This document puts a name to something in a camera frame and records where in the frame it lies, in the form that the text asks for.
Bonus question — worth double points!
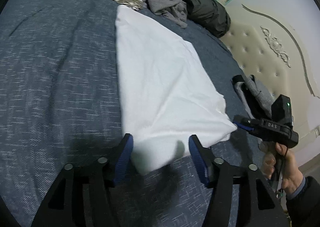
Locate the white long sleeve shirt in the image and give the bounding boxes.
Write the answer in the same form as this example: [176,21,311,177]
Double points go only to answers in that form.
[115,5,236,175]

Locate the folded grey clothes stack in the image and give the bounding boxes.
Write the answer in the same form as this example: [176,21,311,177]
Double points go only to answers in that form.
[232,75,274,119]

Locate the person's right hand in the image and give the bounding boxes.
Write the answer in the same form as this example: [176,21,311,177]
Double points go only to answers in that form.
[259,141,304,195]

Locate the navy blue bed sheet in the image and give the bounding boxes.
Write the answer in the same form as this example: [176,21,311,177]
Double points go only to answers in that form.
[1,0,263,226]

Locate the cream tufted headboard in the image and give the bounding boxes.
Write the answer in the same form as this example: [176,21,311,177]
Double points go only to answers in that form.
[218,0,319,166]

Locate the grey crumpled garment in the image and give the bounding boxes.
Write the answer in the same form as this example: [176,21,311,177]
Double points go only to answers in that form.
[147,0,188,29]

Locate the black camera box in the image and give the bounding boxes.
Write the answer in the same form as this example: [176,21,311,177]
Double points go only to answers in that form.
[271,94,293,128]

